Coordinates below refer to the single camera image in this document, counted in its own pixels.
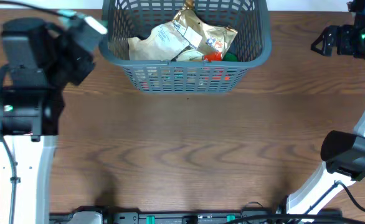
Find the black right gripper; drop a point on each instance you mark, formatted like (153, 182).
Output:
(345, 33)

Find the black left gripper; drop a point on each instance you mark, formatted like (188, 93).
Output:
(85, 73)

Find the beige paper pouch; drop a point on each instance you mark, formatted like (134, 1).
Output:
(164, 43)

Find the green lidded seasoning jar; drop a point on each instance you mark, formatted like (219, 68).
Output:
(229, 57)

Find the gold foil snack bag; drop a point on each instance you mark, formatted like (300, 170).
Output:
(206, 42)

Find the mint green wipes packet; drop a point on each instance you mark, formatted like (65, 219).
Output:
(67, 14)

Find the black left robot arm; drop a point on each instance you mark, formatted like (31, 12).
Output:
(42, 59)

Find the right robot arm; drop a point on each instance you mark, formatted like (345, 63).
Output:
(342, 154)

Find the grey plastic lattice basket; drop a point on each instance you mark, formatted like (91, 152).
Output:
(136, 18)

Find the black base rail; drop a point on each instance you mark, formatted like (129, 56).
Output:
(132, 216)

